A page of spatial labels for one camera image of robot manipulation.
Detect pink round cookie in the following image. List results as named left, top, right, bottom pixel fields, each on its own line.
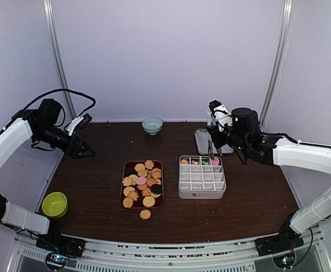
left=212, top=158, right=220, bottom=165

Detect white divided cookie tin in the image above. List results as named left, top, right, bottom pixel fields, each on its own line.
left=178, top=155, right=227, bottom=199

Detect metal food tongs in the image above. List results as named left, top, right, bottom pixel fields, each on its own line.
left=206, top=110, right=215, bottom=160

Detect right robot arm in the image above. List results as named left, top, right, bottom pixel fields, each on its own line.
left=206, top=100, right=331, bottom=250

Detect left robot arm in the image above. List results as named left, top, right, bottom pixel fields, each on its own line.
left=0, top=99, right=96, bottom=252

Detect black sandwich cookie upper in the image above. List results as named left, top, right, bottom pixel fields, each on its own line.
left=125, top=168, right=137, bottom=177

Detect black sandwich cookie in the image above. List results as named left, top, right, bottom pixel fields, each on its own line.
left=125, top=168, right=137, bottom=177
left=150, top=184, right=163, bottom=198

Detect green plastic bowl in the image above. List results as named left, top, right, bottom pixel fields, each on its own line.
left=41, top=192, right=68, bottom=218

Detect flower shaped tan cookie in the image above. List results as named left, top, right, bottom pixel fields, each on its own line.
left=144, top=160, right=154, bottom=169

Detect red cookie tray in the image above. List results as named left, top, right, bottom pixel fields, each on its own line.
left=120, top=160, right=164, bottom=209

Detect pale blue ceramic bowl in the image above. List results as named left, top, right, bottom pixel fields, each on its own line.
left=142, top=117, right=163, bottom=135

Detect round tan biscuit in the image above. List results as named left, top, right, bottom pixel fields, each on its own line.
left=142, top=196, right=155, bottom=207

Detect scalloped cookie on table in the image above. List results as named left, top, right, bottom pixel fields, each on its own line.
left=139, top=209, right=152, bottom=220

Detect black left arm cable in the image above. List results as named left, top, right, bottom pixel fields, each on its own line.
left=11, top=88, right=96, bottom=122

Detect right aluminium frame post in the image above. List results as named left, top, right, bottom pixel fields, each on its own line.
left=260, top=0, right=295, bottom=130

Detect aluminium frame post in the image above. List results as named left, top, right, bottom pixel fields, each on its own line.
left=43, top=0, right=77, bottom=120
left=260, top=0, right=295, bottom=130

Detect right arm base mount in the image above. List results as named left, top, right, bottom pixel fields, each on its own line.
left=254, top=232, right=304, bottom=257

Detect aluminium front rail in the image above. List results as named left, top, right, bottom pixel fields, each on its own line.
left=4, top=227, right=331, bottom=271

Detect left aluminium frame post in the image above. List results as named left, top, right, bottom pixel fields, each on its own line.
left=43, top=0, right=77, bottom=120

